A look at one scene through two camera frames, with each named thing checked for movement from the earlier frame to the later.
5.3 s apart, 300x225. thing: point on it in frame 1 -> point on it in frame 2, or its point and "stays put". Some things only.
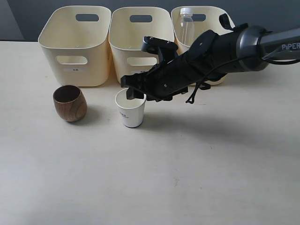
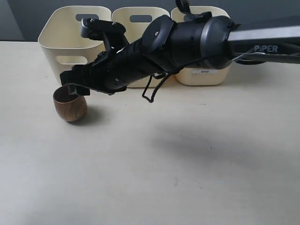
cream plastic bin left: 76,40 stays put
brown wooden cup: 70,102 stays put
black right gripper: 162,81 -> 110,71
